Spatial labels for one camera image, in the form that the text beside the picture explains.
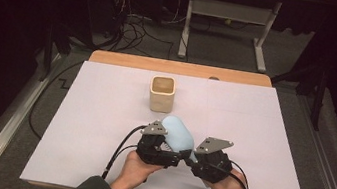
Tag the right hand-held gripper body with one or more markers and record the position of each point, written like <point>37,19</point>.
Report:
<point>214,167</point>

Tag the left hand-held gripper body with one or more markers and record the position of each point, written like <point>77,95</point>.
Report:
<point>148,148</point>

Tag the beige square cup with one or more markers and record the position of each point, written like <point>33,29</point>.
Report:
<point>161,98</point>

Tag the person's left hand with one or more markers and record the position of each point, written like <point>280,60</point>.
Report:
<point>136,172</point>

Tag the white table cover sheet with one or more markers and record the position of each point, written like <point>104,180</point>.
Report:
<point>83,129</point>

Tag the black metal stand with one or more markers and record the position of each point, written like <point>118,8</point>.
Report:
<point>48,53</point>
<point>318,96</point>

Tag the small yellow ball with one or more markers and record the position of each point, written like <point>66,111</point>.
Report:
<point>227,21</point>

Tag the white metal desk frame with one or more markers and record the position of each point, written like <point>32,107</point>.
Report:
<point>231,11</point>

